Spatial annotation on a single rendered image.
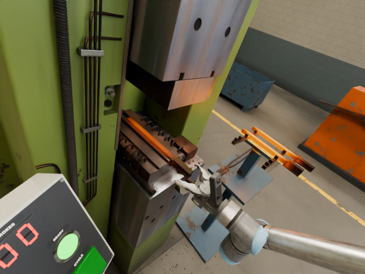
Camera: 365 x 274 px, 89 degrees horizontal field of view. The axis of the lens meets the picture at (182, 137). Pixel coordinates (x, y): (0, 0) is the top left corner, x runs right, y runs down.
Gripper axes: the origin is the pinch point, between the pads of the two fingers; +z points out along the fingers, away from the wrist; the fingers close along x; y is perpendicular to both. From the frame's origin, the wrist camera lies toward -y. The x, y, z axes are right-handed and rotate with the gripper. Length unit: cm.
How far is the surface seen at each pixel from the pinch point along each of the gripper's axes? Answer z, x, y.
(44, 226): -1, -49, -15
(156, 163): 10.4, -7.6, 0.9
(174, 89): 7.7, -12.1, -33.8
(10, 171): 66, -47, 35
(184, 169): 0.3, -1.5, -1.3
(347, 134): -82, 332, 37
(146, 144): 21.4, -3.6, 0.9
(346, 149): -96, 330, 59
